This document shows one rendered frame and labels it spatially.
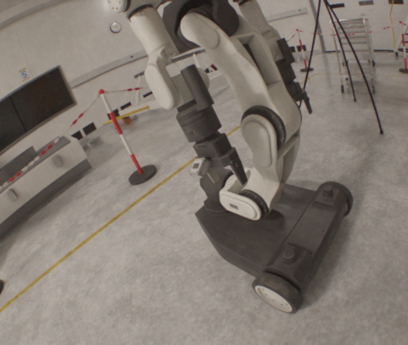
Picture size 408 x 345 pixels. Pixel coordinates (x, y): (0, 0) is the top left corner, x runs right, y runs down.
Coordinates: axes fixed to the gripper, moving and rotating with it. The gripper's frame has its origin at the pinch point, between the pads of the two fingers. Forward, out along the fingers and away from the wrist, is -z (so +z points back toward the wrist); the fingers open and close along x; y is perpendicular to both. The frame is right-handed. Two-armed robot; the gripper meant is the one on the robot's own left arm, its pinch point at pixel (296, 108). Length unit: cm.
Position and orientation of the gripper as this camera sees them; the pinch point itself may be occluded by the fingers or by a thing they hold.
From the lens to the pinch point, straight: 86.8
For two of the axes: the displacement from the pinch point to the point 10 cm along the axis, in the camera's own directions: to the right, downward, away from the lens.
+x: 5.8, 0.1, -8.2
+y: 6.8, -5.5, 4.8
